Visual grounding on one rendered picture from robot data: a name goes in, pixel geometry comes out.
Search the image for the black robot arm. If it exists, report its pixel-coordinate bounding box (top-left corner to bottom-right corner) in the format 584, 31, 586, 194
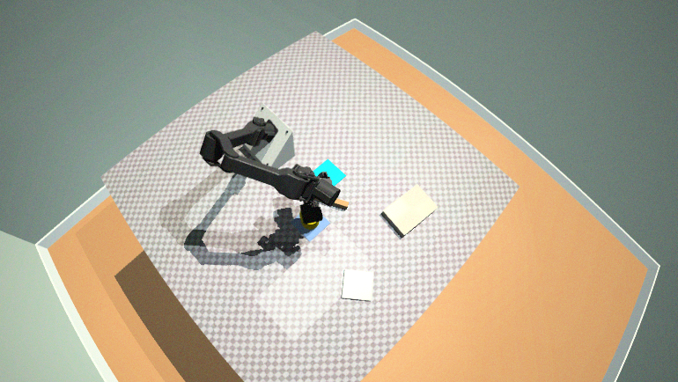
199, 116, 341, 207

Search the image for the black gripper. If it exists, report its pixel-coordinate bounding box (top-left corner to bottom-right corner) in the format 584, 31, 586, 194
299, 196, 323, 224

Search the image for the tan flat bar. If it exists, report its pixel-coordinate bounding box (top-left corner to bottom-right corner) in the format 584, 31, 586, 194
333, 199, 349, 209

